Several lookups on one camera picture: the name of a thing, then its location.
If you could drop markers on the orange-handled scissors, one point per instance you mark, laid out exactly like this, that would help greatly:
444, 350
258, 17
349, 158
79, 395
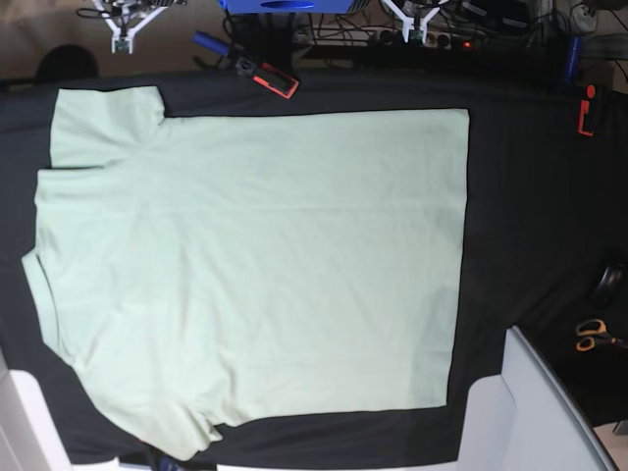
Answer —
593, 334

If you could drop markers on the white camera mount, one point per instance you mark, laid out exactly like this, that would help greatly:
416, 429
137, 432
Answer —
414, 16
126, 18

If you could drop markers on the white bin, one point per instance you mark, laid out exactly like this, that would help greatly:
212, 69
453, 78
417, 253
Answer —
523, 419
29, 438

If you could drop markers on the blue-red bar clamp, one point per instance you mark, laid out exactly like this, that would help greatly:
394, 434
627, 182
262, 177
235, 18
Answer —
262, 73
588, 95
154, 459

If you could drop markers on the blue box on stand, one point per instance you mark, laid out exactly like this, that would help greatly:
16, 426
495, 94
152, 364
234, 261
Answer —
286, 6

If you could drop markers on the white bin left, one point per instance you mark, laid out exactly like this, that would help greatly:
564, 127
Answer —
29, 438

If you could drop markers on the right blue-red bar clamp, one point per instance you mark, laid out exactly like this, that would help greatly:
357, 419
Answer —
588, 95

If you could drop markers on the black table cloth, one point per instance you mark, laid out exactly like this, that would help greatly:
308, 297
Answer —
546, 208

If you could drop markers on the light green T-shirt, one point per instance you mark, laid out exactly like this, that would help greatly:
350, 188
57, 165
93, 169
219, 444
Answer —
208, 271

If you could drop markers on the white bin right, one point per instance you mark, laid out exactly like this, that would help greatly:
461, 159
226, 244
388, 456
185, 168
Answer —
523, 419

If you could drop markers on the black tape roll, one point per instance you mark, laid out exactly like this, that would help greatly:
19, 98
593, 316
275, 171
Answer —
609, 283

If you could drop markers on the top blue-red bar clamp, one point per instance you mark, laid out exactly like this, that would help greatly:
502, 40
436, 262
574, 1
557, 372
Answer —
262, 73

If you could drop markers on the bottom blue-red bar clamp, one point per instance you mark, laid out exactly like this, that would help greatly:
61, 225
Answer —
154, 459

